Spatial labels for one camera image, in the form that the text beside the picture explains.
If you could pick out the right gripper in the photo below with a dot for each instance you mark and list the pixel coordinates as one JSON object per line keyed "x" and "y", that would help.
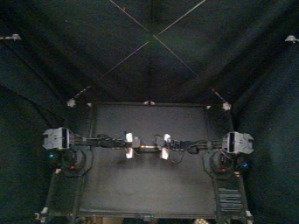
{"x": 165, "y": 144}

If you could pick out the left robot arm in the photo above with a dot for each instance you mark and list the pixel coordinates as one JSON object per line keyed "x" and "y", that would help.
{"x": 97, "y": 142}

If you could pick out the grey marker pen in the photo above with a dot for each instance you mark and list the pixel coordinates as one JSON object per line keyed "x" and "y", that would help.
{"x": 148, "y": 146}

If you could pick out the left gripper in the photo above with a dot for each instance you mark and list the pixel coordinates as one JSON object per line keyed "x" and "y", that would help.
{"x": 129, "y": 144}

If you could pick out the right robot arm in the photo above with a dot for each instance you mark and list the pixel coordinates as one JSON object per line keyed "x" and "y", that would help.
{"x": 200, "y": 143}

